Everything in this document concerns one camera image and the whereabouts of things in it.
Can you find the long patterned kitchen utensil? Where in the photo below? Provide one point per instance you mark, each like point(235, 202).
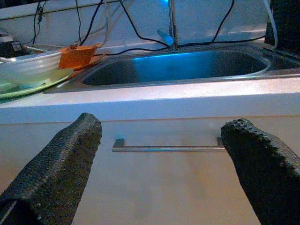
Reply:
point(35, 47)

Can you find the stainless steel sink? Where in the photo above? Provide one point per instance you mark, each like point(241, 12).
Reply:
point(175, 68)

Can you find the black power strip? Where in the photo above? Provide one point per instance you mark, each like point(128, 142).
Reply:
point(11, 48)

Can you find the orange square plate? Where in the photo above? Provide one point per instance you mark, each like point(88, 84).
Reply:
point(97, 58)

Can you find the orange square bowl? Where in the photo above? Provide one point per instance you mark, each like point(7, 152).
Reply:
point(77, 56)

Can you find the light green plate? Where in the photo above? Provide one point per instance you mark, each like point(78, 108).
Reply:
point(47, 85)

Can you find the white ribbed bowl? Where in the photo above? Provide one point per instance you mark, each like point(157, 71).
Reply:
point(28, 70)

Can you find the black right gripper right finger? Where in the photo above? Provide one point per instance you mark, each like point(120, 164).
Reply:
point(267, 178)

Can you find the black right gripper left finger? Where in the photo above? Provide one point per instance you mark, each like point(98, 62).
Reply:
point(51, 178)

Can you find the metal faucet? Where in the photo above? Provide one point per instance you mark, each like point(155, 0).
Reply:
point(172, 28)

